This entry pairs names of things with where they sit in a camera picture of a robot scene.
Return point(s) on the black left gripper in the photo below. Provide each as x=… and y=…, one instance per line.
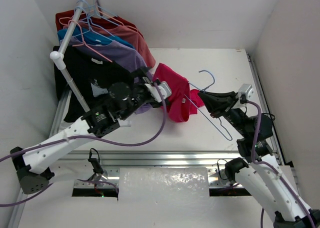
x=144, y=88

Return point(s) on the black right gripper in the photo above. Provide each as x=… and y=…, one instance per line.
x=219, y=103

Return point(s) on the pink t shirt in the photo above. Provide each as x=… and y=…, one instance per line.
x=183, y=101

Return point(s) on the blue wire hanger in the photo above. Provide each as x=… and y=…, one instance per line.
x=209, y=103

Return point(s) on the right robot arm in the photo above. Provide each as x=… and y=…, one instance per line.
x=257, y=169

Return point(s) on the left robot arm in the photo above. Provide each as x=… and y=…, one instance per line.
x=37, y=166

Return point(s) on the purple t shirt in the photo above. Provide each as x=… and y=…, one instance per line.
x=123, y=55

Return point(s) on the black t shirt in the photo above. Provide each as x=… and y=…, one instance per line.
x=91, y=78

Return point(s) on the salmon t shirt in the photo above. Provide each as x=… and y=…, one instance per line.
x=131, y=36

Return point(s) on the teal t shirt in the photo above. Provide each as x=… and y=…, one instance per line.
x=93, y=38

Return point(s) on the blue hanger on rack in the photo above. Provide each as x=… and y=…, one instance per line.
x=91, y=15

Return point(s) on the silver clothes rack pole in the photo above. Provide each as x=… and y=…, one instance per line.
x=58, y=56

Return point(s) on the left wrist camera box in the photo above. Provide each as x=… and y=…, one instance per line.
x=164, y=88

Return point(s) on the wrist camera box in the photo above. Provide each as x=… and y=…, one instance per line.
x=164, y=88
x=245, y=92

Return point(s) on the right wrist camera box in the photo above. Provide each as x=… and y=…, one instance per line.
x=245, y=92

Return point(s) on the aluminium table rail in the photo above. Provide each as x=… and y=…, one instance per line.
x=164, y=159

